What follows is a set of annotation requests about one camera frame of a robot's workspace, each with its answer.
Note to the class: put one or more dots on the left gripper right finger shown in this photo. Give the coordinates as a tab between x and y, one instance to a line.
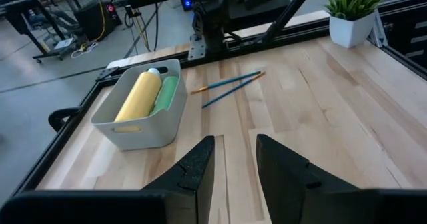
287	187

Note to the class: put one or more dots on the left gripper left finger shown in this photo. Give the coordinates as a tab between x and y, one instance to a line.
197	180

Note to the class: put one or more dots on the green paint bottle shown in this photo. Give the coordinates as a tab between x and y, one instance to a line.
166	94

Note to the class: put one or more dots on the yellow paint bottle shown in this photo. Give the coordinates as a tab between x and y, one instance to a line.
140	97

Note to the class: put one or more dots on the grey plastic bin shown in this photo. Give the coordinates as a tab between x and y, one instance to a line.
153	134

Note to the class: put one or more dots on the thin blue paintbrush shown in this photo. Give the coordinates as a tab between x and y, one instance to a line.
230	81
233	90

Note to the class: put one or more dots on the green plant in white pot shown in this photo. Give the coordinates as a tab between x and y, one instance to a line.
350	30

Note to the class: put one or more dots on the black computer tower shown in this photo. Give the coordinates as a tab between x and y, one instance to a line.
96	20

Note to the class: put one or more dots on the grey metal bracket plate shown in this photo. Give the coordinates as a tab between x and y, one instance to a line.
197	49

